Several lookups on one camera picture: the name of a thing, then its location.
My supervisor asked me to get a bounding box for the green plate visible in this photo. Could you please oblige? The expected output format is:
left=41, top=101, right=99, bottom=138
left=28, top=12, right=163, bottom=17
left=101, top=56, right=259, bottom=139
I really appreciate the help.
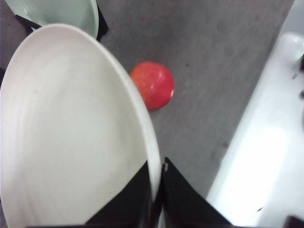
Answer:
left=5, top=0, right=99, bottom=38

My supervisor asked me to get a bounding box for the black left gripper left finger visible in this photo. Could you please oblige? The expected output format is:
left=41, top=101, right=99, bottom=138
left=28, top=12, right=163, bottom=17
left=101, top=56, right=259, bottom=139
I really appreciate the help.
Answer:
left=26, top=161, right=153, bottom=228

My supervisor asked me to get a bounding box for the red pomegranate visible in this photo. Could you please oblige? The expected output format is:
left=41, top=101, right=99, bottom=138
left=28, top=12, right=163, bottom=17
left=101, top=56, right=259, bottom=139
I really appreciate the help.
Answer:
left=130, top=61, right=174, bottom=110

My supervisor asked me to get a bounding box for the white plate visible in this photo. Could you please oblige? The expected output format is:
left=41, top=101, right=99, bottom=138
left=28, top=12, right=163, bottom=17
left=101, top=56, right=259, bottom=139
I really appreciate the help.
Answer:
left=0, top=23, right=161, bottom=228

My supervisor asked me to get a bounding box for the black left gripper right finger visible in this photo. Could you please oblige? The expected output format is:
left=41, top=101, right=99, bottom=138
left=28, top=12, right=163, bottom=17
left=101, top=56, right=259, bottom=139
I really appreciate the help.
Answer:
left=159, top=157, right=234, bottom=228

